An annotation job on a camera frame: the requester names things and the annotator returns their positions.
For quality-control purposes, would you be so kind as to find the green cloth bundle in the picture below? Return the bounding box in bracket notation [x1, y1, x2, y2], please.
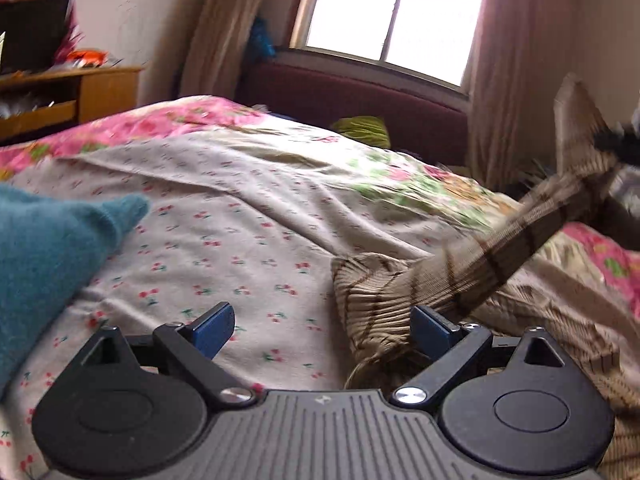
[332, 115, 391, 149]

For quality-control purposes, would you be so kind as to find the blue cloth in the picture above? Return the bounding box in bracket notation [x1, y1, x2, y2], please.
[247, 17, 277, 59]

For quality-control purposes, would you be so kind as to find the beige striped ribbed sweater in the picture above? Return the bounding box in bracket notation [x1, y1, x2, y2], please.
[331, 72, 640, 480]

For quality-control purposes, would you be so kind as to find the beige curtain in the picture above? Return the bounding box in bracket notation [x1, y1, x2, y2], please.
[179, 0, 287, 102]
[466, 0, 587, 192]

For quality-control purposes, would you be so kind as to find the wooden side cabinet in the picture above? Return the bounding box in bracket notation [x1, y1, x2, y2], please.
[0, 64, 146, 147]

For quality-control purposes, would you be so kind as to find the pink floral quilt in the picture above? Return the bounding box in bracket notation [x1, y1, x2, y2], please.
[0, 95, 640, 311]

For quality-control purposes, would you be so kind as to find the maroon window bench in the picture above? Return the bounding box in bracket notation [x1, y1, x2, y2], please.
[235, 49, 472, 167]

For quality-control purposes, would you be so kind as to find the orange snack packet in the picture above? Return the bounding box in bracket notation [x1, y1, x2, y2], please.
[65, 48, 109, 69]

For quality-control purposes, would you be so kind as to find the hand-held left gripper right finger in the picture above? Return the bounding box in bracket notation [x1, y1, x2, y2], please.
[392, 305, 572, 409]

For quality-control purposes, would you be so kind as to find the window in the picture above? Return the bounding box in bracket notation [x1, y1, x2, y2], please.
[290, 0, 489, 89]

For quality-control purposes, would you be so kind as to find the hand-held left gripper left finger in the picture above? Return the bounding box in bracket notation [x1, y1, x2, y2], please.
[79, 302, 256, 409]

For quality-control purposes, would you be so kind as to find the teal knitted sweater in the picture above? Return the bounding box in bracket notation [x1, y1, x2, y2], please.
[0, 182, 152, 397]

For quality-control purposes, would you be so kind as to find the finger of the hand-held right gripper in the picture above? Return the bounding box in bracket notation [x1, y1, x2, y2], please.
[594, 124, 640, 167]

